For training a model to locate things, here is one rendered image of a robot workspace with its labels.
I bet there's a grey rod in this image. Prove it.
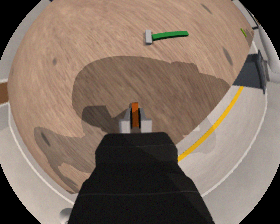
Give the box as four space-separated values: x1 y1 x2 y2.
145 30 152 45

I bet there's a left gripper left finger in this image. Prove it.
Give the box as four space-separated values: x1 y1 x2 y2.
119 108 132 133

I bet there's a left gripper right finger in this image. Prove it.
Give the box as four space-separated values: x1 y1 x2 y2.
139 108 152 133

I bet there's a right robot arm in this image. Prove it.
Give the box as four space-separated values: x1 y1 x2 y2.
258 26 280 87

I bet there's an orange rod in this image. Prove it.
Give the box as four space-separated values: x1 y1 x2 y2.
132 103 139 127

